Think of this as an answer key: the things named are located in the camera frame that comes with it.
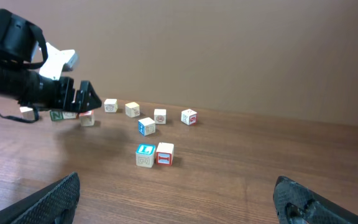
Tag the blue L letter block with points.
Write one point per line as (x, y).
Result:
(145, 155)

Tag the blue H letter block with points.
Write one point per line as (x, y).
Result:
(146, 126)

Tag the white K letter block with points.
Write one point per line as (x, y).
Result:
(189, 117)

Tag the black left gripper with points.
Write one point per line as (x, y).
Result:
(58, 94)

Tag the white O green block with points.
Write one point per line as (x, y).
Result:
(69, 115)

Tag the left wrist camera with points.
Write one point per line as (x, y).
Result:
(58, 61)

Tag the green N letter block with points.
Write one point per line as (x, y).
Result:
(56, 115)

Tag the yellow topped letter block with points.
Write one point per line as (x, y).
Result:
(132, 109)

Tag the red A letter block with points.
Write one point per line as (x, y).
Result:
(87, 118)

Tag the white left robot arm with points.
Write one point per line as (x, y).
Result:
(23, 52)

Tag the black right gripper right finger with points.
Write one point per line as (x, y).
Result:
(295, 203)

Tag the blue P letter block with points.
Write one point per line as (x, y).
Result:
(110, 105)

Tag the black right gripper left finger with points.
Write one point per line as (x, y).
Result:
(56, 203)

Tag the red I letter block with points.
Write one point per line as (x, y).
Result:
(164, 154)

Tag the red M letter block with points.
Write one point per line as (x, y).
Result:
(27, 113)

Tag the red Q letter block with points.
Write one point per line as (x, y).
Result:
(160, 116)

